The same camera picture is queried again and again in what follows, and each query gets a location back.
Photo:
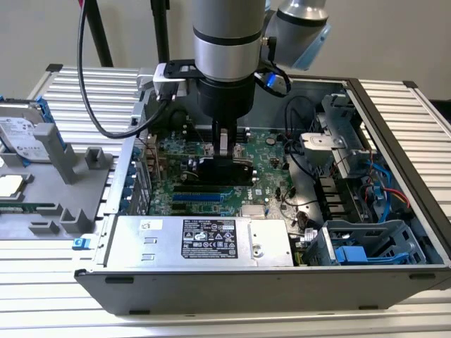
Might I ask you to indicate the hard disk blue carrier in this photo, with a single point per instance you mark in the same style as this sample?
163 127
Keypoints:
17 130

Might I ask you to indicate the silver metal drive cage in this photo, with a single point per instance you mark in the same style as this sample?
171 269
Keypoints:
347 116

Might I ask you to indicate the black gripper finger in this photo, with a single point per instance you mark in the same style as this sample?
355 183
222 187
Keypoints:
232 137

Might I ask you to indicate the grey parts rack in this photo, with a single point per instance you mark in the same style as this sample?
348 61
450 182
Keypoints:
46 186

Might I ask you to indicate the silver finned heatsink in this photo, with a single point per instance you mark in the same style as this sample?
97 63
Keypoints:
253 210

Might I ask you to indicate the small blue latch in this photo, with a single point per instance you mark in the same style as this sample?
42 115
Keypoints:
80 243

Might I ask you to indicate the green graphics card black fan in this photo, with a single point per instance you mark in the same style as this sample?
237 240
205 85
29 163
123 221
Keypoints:
218 172

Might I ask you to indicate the blue card retention clip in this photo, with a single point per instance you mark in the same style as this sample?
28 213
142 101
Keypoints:
127 193
124 205
129 182
136 153
131 171

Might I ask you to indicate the silver power supply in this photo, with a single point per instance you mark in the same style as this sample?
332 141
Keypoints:
169 246

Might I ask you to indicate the black stand pole red clamp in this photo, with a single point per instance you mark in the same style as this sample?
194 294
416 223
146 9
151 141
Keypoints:
100 35

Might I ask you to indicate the silver coin battery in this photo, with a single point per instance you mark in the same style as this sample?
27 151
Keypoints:
270 140

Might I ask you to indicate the open grey PC case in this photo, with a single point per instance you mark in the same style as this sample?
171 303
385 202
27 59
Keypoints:
246 292

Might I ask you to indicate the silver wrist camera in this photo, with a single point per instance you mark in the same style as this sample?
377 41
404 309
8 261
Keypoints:
165 79

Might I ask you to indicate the green RAM stick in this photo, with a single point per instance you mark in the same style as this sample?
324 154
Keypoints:
17 208

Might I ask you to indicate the black plastic fan duct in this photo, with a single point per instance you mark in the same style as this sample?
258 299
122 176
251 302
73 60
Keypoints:
331 197

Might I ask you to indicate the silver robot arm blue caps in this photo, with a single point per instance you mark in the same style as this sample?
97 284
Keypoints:
225 35

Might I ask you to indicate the metal CPU socket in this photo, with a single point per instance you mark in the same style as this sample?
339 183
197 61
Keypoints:
240 152

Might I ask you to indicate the green motherboard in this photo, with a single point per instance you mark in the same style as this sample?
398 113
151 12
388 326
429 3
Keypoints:
267 176

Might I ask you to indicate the blue expansion slot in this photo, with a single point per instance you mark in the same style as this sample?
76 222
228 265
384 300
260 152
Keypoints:
195 198

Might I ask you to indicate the silver CPU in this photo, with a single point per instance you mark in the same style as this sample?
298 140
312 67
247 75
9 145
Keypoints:
10 186

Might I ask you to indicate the small camera blue light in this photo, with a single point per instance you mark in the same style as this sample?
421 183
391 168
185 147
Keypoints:
271 80

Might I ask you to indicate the black RAM slot bank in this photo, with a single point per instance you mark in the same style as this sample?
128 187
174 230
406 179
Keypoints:
243 135

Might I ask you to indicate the blue plastic drive latch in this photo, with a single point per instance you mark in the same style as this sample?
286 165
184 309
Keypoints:
352 254

